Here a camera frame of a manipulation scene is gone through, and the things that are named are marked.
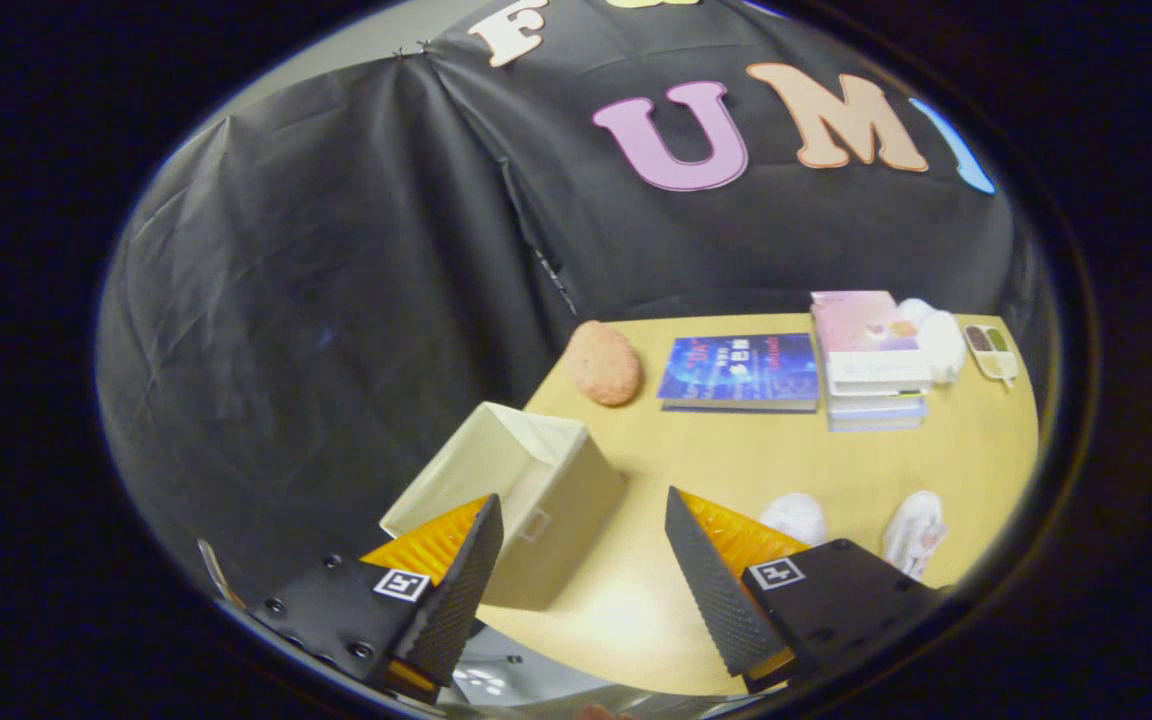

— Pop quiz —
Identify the white shoe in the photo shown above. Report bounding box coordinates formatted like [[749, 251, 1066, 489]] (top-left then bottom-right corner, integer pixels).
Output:
[[881, 490, 948, 582], [758, 492, 828, 547]]

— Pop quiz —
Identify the white fluffy plush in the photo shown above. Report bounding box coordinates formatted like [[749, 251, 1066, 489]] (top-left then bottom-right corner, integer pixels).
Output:
[[898, 298, 968, 385]]

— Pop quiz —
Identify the small cream palette tray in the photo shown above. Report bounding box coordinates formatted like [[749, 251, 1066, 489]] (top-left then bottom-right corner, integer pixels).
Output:
[[964, 323, 1021, 389]]

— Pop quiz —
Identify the beige fabric storage box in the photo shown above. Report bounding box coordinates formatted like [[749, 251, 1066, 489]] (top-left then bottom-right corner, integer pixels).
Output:
[[379, 401, 629, 612]]

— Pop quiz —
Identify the white book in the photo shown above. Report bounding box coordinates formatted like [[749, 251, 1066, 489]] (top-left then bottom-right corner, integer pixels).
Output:
[[825, 388, 929, 418]]

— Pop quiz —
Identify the pink round sponge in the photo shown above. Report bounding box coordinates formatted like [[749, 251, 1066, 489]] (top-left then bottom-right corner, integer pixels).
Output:
[[563, 320, 645, 408]]

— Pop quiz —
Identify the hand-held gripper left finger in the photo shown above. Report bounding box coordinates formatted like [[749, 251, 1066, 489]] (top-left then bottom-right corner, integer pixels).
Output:
[[248, 493, 505, 706]]

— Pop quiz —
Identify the pink cover book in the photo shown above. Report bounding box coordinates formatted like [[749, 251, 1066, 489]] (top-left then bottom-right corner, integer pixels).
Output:
[[811, 290, 935, 397]]

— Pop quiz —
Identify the blue cover book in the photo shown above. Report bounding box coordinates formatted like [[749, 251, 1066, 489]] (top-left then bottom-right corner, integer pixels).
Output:
[[658, 333, 822, 414]]

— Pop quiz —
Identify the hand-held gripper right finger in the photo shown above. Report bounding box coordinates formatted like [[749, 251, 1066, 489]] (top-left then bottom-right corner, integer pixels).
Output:
[[664, 487, 947, 696]]

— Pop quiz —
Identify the black backdrop cloth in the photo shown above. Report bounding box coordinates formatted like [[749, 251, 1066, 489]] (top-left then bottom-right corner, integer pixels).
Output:
[[96, 0, 1032, 601]]

